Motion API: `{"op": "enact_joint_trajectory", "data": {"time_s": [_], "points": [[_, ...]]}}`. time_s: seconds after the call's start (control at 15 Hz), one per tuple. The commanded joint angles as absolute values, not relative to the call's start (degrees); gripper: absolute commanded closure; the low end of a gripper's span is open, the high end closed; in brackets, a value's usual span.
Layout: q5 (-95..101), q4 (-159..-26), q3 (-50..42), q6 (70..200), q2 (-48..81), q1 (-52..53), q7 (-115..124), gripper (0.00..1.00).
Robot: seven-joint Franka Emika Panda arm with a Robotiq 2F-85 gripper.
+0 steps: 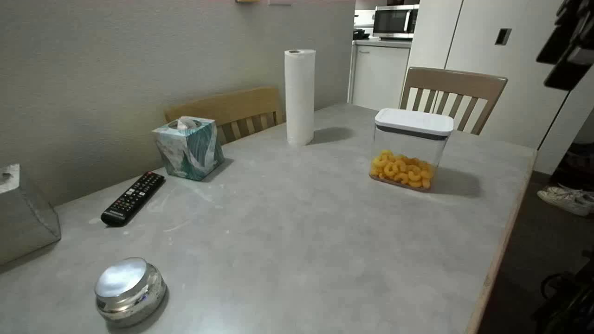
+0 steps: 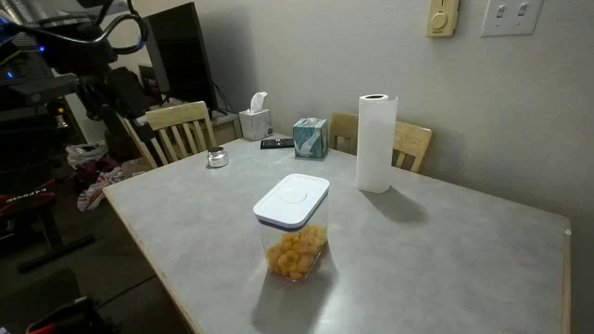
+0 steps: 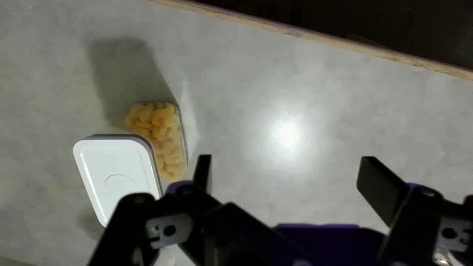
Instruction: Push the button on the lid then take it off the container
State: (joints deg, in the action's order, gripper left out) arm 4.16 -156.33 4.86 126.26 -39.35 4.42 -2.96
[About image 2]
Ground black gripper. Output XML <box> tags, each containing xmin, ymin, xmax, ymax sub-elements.
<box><xmin>33</xmin><ymin>21</ymin><xmax>118</xmax><ymax>80</ymax></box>

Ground white container lid with button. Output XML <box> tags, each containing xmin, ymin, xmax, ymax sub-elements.
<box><xmin>250</xmin><ymin>173</ymin><xmax>332</xmax><ymax>232</ymax></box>

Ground clear plastic container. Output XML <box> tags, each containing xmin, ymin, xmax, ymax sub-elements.
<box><xmin>258</xmin><ymin>218</ymin><xmax>330</xmax><ymax>284</ymax></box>

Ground black television screen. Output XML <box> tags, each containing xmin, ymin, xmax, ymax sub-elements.
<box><xmin>143</xmin><ymin>0</ymin><xmax>219</xmax><ymax>114</ymax></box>

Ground light wooden slatted chair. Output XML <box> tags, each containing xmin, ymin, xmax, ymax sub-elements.
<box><xmin>118</xmin><ymin>101</ymin><xmax>219</xmax><ymax>171</ymax></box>

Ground red and white cloth pile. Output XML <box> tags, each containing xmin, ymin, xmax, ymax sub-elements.
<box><xmin>72</xmin><ymin>156</ymin><xmax>154</xmax><ymax>214</ymax></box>

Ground black stand with red lettering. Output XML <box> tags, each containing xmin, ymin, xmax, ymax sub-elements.
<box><xmin>0</xmin><ymin>179</ymin><xmax>98</xmax><ymax>275</ymax></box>

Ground grey tissue box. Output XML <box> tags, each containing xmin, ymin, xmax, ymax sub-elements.
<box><xmin>237</xmin><ymin>91</ymin><xmax>274</xmax><ymax>142</ymax></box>

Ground black remote control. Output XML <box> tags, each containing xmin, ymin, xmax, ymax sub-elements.
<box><xmin>258</xmin><ymin>138</ymin><xmax>295</xmax><ymax>151</ymax></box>

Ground teal marbled tissue box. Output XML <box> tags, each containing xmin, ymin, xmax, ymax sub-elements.
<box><xmin>291</xmin><ymin>117</ymin><xmax>330</xmax><ymax>162</ymax></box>

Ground black and red bag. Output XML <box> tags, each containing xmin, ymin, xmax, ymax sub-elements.
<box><xmin>24</xmin><ymin>296</ymin><xmax>117</xmax><ymax>334</ymax></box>

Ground orange puffed snacks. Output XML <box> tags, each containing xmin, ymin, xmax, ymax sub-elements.
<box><xmin>265</xmin><ymin>223</ymin><xmax>328</xmax><ymax>283</ymax></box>

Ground white paper towel roll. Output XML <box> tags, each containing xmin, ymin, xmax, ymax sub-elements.
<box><xmin>354</xmin><ymin>91</ymin><xmax>399</xmax><ymax>195</ymax></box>

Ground brown wooden chair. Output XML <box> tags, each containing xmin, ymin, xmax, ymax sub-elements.
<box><xmin>328</xmin><ymin>112</ymin><xmax>434</xmax><ymax>175</ymax></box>

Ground black and blue robot cable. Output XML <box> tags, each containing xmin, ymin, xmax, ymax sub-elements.
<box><xmin>72</xmin><ymin>0</ymin><xmax>152</xmax><ymax>62</ymax></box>

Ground beige wall thermostat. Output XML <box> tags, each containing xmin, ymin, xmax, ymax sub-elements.
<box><xmin>425</xmin><ymin>0</ymin><xmax>462</xmax><ymax>39</ymax></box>

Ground white light switch plate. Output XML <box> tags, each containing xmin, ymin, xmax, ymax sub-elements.
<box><xmin>480</xmin><ymin>0</ymin><xmax>545</xmax><ymax>38</ymax></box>

